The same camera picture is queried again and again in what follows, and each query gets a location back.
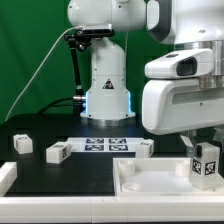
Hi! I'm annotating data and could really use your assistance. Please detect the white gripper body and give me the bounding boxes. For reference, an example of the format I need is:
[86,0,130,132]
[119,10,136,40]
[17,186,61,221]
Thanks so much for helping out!
[142,79,224,135]

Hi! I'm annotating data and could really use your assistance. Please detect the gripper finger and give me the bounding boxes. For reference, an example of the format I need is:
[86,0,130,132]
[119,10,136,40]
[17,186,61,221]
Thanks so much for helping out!
[214,126,224,143]
[180,130,197,158]

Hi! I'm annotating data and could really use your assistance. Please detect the white square table top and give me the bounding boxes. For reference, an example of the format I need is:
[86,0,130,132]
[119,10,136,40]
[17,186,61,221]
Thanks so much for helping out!
[113,158,224,197]

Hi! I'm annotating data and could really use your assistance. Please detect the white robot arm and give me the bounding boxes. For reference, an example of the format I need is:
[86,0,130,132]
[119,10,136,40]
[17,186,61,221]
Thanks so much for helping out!
[68,0,224,158]

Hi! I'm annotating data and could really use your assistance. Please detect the tag marker sheet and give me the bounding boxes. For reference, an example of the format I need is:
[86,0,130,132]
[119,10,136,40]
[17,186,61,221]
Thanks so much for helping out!
[67,137,142,153]

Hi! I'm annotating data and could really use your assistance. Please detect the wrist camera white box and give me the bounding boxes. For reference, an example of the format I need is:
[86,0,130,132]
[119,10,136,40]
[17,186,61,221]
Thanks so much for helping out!
[145,48,214,79]

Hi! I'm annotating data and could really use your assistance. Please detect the black base cables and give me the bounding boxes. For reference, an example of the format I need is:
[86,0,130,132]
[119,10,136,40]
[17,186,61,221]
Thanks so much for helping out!
[38,97,84,115]

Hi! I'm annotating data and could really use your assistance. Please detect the mounted grey camera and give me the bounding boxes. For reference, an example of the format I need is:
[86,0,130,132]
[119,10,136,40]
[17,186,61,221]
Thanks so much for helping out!
[82,24,114,37]

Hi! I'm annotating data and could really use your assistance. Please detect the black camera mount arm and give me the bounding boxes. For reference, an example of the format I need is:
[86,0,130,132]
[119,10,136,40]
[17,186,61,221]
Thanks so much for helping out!
[64,33,85,116]

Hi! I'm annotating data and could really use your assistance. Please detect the white camera cable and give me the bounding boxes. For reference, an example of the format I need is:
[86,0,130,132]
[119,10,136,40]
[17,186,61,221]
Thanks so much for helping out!
[4,25,84,122]

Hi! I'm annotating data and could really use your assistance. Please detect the white left fence wall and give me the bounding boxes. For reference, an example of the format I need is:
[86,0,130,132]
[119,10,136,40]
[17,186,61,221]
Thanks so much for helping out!
[0,162,17,197]

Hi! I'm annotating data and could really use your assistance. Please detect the white fence wall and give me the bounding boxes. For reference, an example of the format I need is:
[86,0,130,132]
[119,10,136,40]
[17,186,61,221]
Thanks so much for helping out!
[0,196,224,223]
[0,162,17,197]

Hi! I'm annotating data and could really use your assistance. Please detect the white front fence wall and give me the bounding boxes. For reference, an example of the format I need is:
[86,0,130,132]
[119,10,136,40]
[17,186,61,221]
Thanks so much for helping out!
[0,196,224,223]

